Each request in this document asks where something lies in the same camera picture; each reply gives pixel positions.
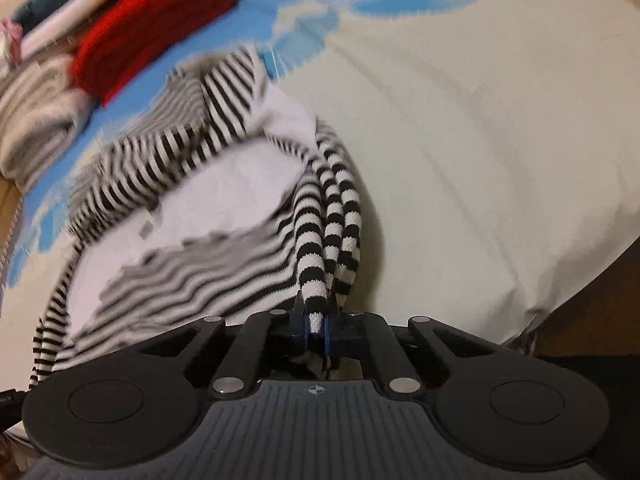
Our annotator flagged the black white striped shirt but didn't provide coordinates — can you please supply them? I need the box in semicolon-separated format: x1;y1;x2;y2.
27;45;363;396

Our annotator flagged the wooden headboard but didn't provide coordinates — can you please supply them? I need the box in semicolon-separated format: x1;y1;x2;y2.
0;180;23;266

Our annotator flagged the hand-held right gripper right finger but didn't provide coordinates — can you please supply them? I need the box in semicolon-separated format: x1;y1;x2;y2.
322;307;501;399

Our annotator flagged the red folded knit blanket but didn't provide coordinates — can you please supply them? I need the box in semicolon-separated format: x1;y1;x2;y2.
72;0;238;106

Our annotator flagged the cream folded fleece blanket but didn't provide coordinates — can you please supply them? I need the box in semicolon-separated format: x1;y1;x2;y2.
0;55;93;191

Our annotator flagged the white folded cloth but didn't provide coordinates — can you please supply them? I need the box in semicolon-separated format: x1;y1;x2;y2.
22;0;151;56

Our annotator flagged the dark teal folded garment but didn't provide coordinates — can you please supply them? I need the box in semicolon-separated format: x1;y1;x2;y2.
12;0;118;26

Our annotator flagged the pink cloth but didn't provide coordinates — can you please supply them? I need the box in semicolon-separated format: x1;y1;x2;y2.
0;17;23;68

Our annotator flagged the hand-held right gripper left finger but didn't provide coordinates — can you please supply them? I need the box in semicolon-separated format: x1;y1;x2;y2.
145;291;312;399

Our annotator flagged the wooden bed frame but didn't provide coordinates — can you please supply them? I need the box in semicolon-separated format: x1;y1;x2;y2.
525;240;640;361

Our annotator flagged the blue cream printed bed sheet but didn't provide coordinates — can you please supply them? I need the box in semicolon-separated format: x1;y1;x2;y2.
0;0;640;361

